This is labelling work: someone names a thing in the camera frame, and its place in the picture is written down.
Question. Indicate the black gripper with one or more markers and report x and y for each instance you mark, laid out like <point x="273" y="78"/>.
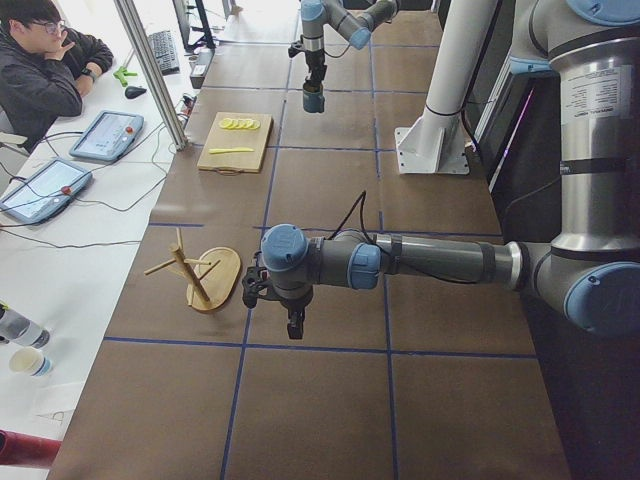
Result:
<point x="315" y="62"/>
<point x="293" y="303"/>

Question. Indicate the blue ceramic mug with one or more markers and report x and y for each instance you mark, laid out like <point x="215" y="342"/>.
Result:
<point x="313" y="98"/>

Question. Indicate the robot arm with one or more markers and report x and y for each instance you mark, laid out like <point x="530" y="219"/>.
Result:
<point x="355" y="29"/>
<point x="590" y="271"/>

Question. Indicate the wooden cup rack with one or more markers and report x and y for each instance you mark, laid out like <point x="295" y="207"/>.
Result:
<point x="210" y="278"/>

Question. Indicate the paper cup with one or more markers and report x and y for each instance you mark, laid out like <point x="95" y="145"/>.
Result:
<point x="30" y="361"/>

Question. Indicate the yellow plastic knife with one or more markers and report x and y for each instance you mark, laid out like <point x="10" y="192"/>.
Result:
<point x="218" y="151"/>

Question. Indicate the bamboo cutting board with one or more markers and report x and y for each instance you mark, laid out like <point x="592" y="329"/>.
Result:
<point x="226" y="138"/>

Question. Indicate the brown paper table cover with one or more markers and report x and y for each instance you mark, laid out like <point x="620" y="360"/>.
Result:
<point x="414" y="379"/>

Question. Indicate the black keyboard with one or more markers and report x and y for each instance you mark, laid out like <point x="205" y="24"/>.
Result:
<point x="164" y="51"/>

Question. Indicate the black computer mouse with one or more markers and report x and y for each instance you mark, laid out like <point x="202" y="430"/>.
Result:
<point x="132" y="92"/>

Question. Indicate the green tool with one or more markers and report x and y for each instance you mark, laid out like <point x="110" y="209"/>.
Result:
<point x="122" y="74"/>

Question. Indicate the teach pendant tablet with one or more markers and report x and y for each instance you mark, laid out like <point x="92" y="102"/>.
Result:
<point x="46" y="193"/>
<point x="108" y="137"/>

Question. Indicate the seated person in black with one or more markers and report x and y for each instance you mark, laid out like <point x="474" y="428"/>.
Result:
<point x="47" y="69"/>

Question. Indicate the clear water bottle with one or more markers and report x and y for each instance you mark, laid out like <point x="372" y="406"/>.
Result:
<point x="19" y="329"/>

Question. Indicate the red object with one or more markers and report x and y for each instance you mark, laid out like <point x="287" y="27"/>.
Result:
<point x="23" y="450"/>

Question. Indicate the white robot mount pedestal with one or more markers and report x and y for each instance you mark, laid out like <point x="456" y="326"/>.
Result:
<point x="435" y="143"/>

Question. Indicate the aluminium frame post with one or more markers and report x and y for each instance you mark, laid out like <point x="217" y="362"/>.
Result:
<point x="134" y="29"/>

